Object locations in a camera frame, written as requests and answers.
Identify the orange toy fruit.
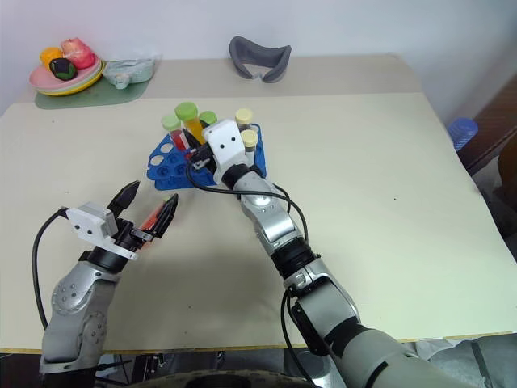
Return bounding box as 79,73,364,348
40,47,65,65

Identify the pink plate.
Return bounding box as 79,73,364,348
29,56,102,88

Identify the small green cap test tube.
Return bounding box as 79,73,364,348
198,110,220,131

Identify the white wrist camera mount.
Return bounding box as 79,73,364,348
201,118,254,182
65,201,139,260

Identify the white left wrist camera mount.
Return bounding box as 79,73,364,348
65,201,139,260

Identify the pink toy fruit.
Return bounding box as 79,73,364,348
61,37,96,70

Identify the blue test tube rack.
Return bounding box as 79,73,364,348
145,120,269,192

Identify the brown wooden furniture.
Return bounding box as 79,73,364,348
460,78,517,243

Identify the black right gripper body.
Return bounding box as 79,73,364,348
185,139,222,177

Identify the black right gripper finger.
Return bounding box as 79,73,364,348
183,127,208,150

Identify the grey crumpled sheet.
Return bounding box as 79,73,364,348
399,337,517,388

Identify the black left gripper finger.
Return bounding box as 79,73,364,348
106,181,141,220
141,193,180,243

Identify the green table mat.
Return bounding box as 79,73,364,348
34,74,151,110

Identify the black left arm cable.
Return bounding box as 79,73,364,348
32,207,70,329

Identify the dark purple toy fruit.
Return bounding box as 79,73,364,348
48,57,77,81

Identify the grey foam face pad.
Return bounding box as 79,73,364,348
229,36,293,84

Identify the orange test tube green cap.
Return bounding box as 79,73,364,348
174,102,206,143

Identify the blue bottle cap object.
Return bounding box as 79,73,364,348
448,116,480,151

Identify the red test tube green cap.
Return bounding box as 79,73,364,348
161,114,191,151
141,196,174,230

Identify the pale yellow cap test tube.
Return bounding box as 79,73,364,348
234,108,254,133
240,129,260,163

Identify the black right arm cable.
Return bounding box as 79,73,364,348
185,160,310,246

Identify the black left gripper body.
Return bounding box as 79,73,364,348
114,220,153,251

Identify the stack of coloured plates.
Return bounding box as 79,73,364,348
33,60,106,98

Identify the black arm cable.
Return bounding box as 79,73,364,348
185,160,310,246
32,207,70,329

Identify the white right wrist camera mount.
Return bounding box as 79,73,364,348
201,118,254,182

